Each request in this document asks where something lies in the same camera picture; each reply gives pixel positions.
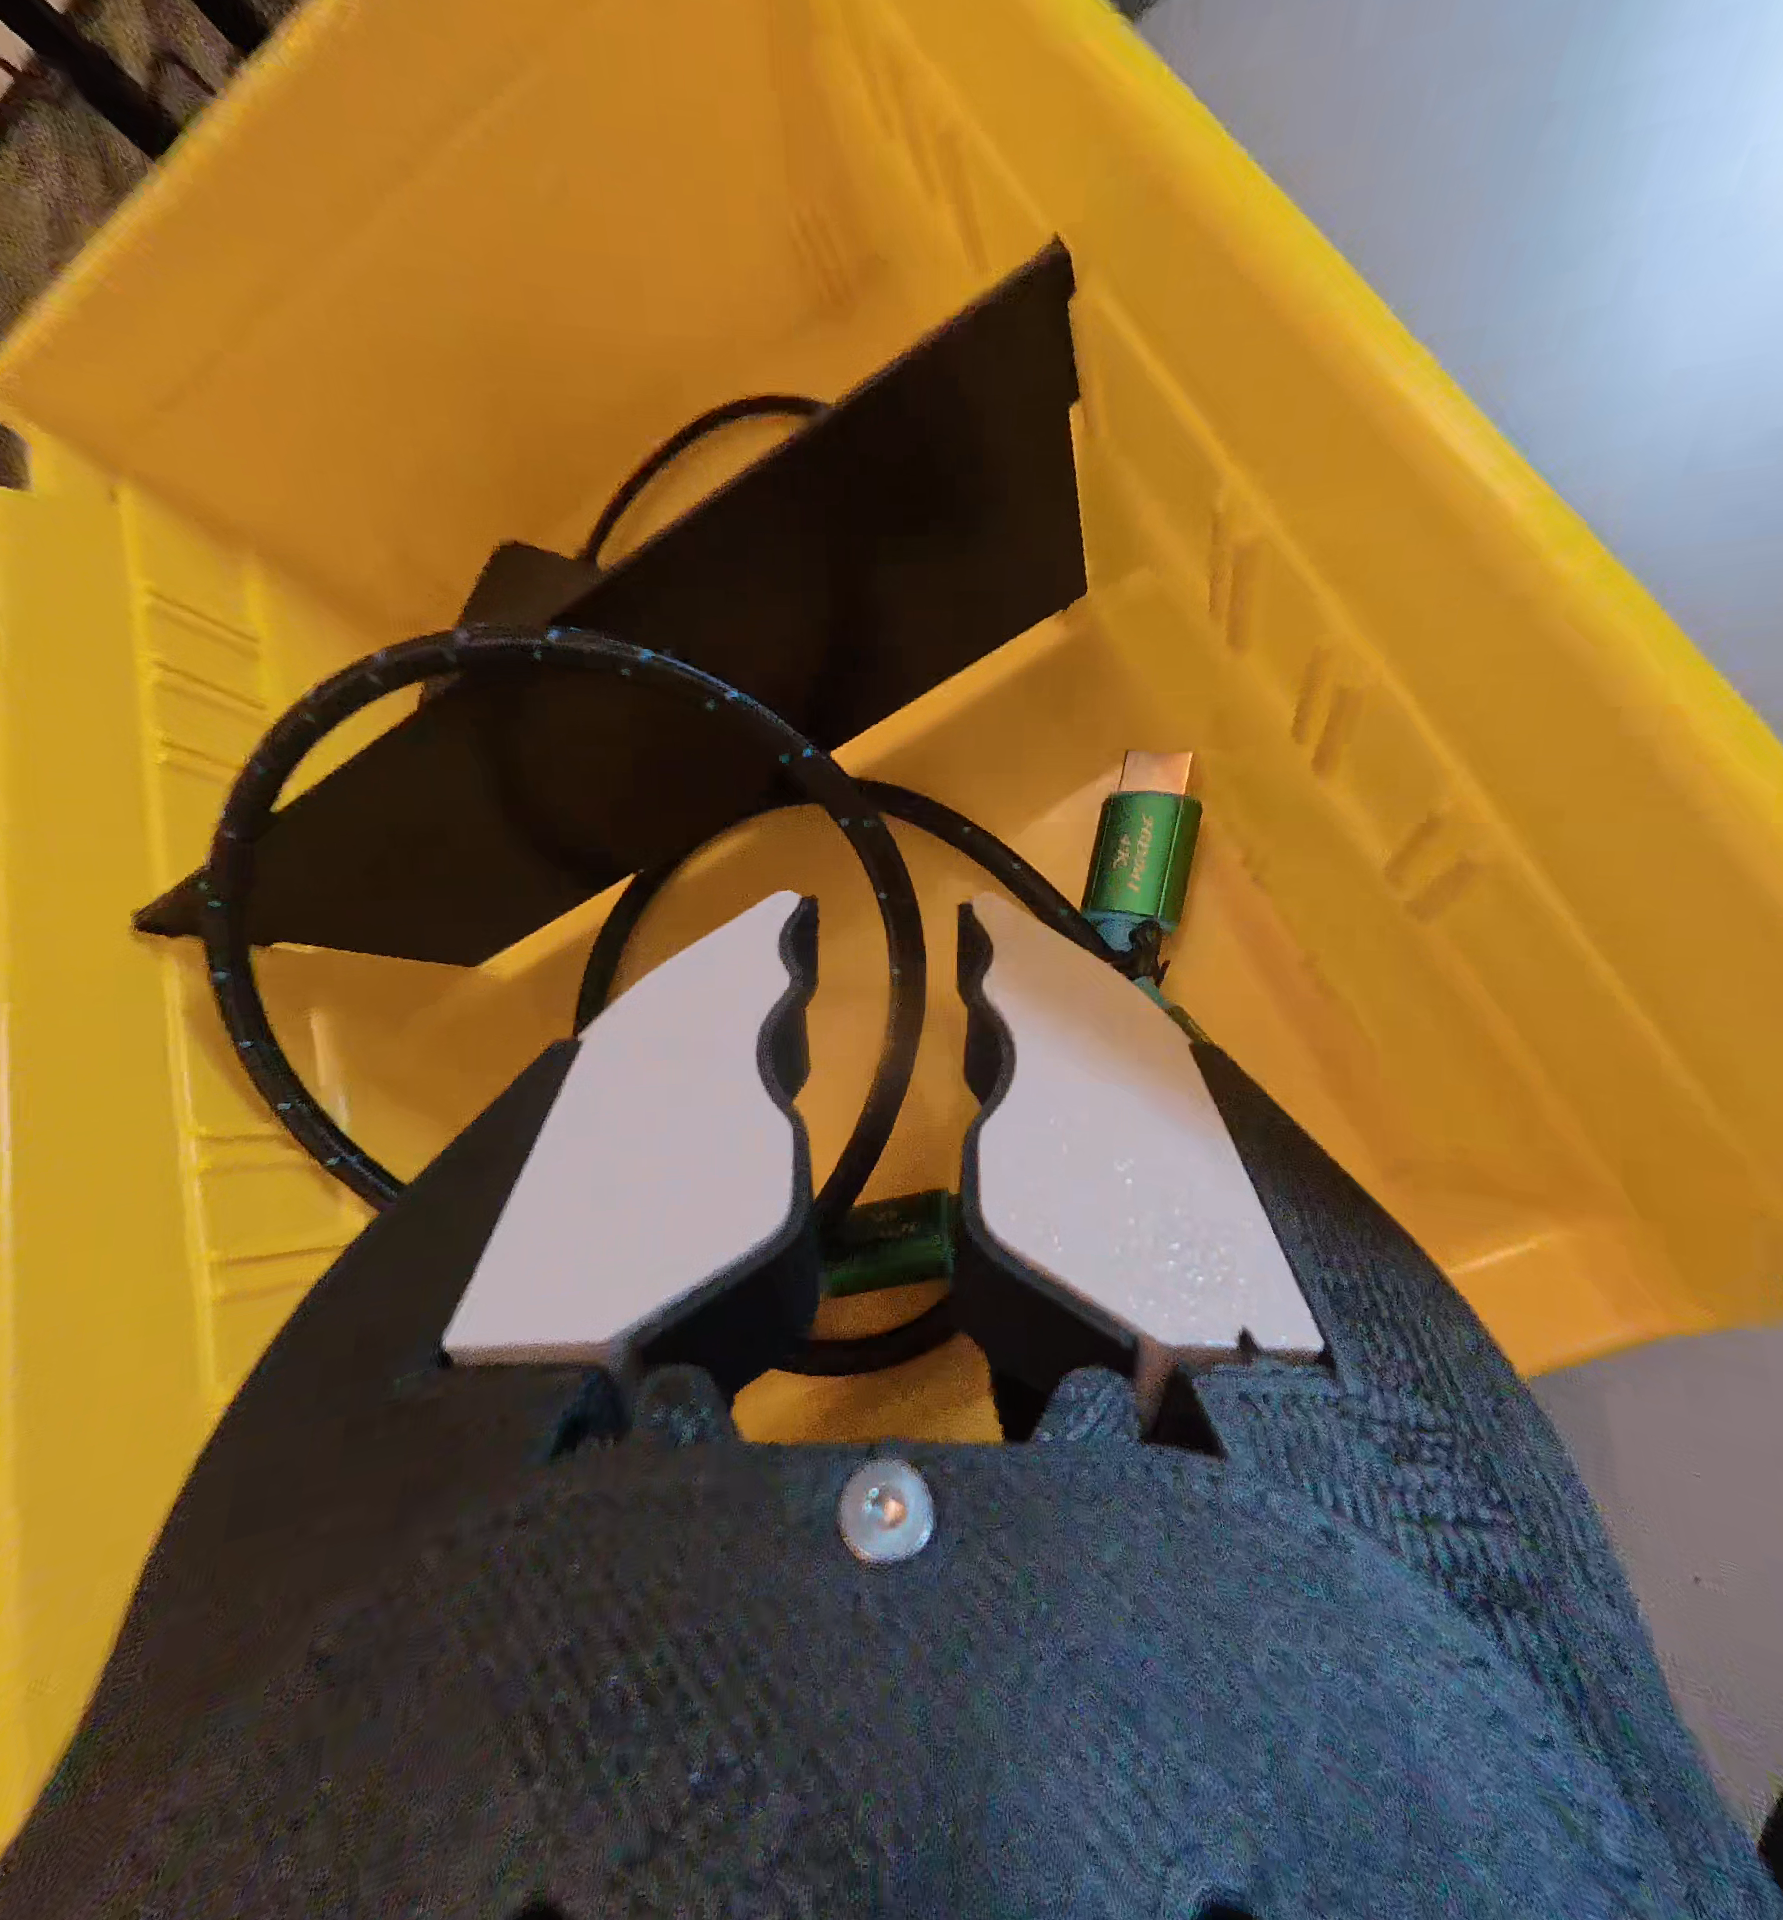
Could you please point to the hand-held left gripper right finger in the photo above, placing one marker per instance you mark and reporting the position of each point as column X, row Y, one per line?
column 1132, row 1200

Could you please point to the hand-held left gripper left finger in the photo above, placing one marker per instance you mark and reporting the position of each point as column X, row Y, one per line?
column 653, row 1184

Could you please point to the yellow plastic bin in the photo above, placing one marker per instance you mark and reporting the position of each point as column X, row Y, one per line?
column 381, row 300

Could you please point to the black bin divider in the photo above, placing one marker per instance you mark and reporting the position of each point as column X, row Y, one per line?
column 833, row 525

